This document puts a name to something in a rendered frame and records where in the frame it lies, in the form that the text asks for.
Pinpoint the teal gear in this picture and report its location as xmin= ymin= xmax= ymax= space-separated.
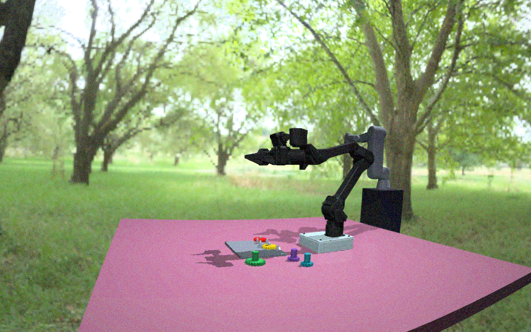
xmin=300 ymin=253 xmax=313 ymax=267

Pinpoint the purple gear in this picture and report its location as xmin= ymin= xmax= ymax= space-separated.
xmin=287 ymin=248 xmax=300 ymax=262

